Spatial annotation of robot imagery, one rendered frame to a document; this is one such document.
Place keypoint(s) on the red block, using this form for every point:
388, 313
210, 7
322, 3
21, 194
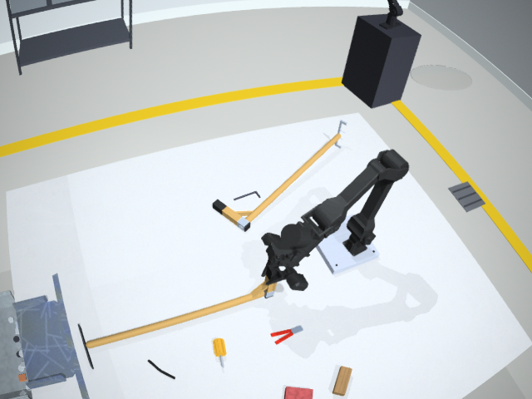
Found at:
298, 393

